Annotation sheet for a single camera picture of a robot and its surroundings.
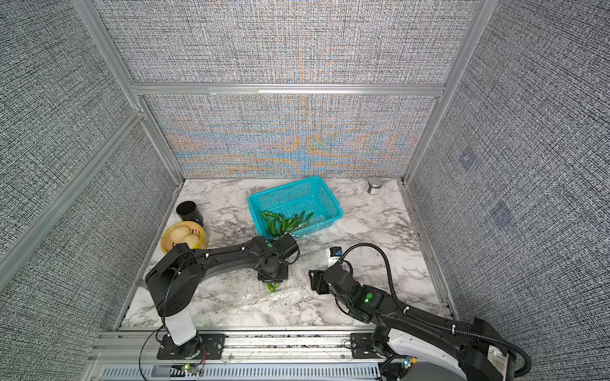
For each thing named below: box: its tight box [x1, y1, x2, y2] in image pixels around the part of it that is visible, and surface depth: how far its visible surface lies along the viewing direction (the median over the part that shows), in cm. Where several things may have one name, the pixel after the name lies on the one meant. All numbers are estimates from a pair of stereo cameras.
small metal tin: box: [366, 176, 383, 196], surface depth 115 cm
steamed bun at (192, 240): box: [184, 234, 200, 250], surface depth 94 cm
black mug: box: [176, 200, 205, 228], surface depth 100 cm
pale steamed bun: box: [169, 225, 192, 244], surface depth 96 cm
